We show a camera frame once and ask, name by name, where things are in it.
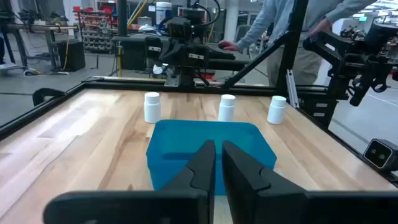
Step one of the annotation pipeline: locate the silver aluminium extrusion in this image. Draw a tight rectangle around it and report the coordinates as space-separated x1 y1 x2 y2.
285 68 300 109

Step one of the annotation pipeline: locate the person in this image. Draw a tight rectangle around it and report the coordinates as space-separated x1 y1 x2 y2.
217 0 379 88

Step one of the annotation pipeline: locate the black clamp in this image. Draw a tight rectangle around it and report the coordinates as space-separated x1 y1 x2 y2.
32 87 67 107

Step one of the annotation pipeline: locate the yellow hose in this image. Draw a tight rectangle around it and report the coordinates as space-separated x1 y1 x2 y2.
126 0 149 28

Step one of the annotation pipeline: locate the black table-level camera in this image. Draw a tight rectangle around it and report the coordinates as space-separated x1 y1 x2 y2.
363 138 398 172

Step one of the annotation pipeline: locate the white pill bottle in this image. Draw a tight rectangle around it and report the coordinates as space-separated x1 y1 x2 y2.
267 95 287 125
144 91 162 124
218 94 236 122

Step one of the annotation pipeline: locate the red parts bin rack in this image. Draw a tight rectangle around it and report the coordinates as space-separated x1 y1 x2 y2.
73 3 119 54

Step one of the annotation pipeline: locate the blue plastic basket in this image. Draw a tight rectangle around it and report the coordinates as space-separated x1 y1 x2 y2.
146 119 277 196

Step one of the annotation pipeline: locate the black aluminium rig frame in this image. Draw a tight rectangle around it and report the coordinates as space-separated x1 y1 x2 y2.
0 0 398 187

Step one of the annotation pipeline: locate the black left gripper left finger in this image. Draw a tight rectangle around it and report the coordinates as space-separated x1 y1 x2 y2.
42 139 216 224

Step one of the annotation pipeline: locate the white bucket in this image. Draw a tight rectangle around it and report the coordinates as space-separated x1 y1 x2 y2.
155 1 173 26

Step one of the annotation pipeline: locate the black box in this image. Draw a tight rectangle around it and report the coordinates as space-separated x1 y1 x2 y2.
57 39 86 72

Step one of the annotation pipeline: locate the metal workbench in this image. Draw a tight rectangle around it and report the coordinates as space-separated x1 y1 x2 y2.
0 23 79 71

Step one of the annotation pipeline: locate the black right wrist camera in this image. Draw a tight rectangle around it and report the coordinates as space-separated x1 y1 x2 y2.
166 17 192 41

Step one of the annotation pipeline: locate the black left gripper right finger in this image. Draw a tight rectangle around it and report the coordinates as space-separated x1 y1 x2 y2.
221 140 398 224

